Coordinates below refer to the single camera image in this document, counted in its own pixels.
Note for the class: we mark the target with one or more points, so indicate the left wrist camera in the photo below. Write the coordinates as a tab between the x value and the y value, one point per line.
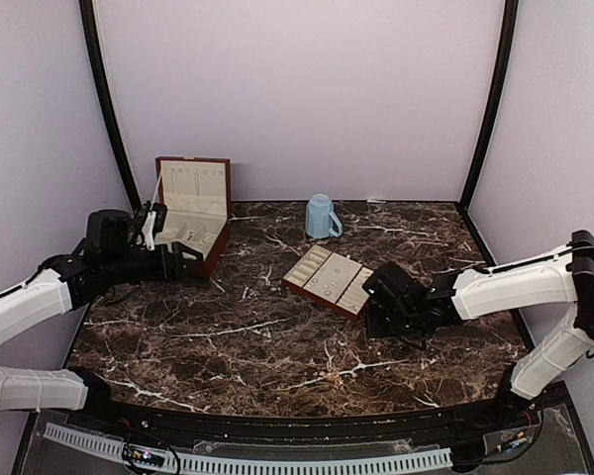
114	231

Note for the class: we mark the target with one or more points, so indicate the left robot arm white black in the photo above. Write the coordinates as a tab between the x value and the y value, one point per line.
66	283

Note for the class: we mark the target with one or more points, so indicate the brown jewelry tray cream lining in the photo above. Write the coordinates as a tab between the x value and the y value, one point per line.
330	280

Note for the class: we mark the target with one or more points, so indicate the left black frame post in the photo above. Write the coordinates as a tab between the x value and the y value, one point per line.
105	100

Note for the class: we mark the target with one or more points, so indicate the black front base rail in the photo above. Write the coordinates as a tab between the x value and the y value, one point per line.
462	424

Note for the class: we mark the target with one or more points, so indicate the black frame post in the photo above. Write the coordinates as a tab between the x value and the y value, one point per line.
105	100
496	88

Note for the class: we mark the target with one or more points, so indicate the light blue mug upside down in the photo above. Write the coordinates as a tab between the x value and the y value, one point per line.
321	219

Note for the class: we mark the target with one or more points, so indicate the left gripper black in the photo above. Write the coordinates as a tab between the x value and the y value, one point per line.
174	269

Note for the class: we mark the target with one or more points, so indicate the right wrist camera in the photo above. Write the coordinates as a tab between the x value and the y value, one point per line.
392	287

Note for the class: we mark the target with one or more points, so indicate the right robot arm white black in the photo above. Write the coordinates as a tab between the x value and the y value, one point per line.
562	275

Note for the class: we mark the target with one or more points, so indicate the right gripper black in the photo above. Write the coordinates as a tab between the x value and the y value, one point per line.
374	327

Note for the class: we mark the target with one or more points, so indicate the white slotted cable duct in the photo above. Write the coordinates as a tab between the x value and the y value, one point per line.
143	459

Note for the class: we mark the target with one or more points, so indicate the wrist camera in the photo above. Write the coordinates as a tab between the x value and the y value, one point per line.
392	287
114	231

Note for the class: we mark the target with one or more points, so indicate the right black frame post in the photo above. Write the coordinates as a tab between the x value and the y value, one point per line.
496	88

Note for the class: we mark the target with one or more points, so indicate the brown jewelry box cream lining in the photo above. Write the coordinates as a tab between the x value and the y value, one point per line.
198	195

